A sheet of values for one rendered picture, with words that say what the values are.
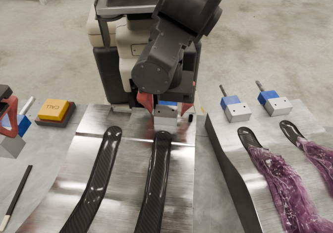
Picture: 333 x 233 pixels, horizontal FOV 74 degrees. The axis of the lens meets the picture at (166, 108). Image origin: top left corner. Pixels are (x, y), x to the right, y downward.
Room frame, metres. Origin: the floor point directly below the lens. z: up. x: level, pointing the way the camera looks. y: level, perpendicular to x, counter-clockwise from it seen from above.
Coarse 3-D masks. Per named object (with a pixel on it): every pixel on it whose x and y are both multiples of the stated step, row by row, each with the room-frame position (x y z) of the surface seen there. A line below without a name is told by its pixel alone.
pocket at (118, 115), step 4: (112, 108) 0.35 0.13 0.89; (112, 112) 0.35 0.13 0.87; (116, 112) 0.35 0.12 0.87; (120, 112) 0.35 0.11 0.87; (124, 112) 0.35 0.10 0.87; (128, 112) 0.35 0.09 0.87; (108, 116) 0.32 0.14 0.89; (112, 116) 0.34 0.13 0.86; (116, 116) 0.34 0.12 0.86; (120, 116) 0.34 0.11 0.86; (124, 116) 0.34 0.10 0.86; (128, 116) 0.34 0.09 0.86; (116, 120) 0.33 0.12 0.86; (120, 120) 0.33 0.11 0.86; (124, 120) 0.33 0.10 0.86; (128, 120) 0.33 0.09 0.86
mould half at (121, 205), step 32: (96, 128) 0.29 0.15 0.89; (128, 128) 0.29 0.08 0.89; (160, 128) 0.29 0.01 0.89; (192, 128) 0.29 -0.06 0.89; (64, 160) 0.21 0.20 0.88; (128, 160) 0.21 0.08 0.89; (192, 160) 0.21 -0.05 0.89; (64, 192) 0.15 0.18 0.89; (128, 192) 0.15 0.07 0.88; (192, 192) 0.15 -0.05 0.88; (32, 224) 0.09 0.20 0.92; (96, 224) 0.09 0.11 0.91; (128, 224) 0.09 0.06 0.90; (192, 224) 0.09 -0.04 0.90
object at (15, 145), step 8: (32, 104) 0.32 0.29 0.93; (24, 112) 0.29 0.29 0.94; (8, 120) 0.26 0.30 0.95; (24, 120) 0.27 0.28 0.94; (8, 128) 0.23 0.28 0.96; (24, 128) 0.26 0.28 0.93; (0, 136) 0.22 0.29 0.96; (16, 136) 0.23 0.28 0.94; (0, 144) 0.20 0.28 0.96; (8, 144) 0.21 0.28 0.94; (16, 144) 0.22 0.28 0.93; (24, 144) 0.23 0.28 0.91; (0, 152) 0.20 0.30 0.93; (8, 152) 0.20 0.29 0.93; (16, 152) 0.21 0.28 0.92
